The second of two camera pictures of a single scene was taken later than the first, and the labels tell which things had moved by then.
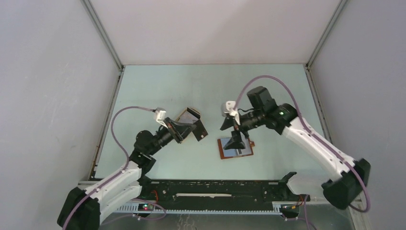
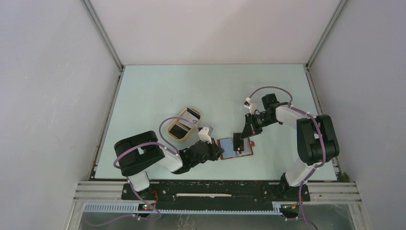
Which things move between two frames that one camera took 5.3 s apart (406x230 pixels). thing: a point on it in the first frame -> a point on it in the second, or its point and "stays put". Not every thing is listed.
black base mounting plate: [211, 194] stays put
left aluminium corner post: [102, 34] stays put
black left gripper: [179, 131] -> [216, 151]
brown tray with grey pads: [233, 153] stays put
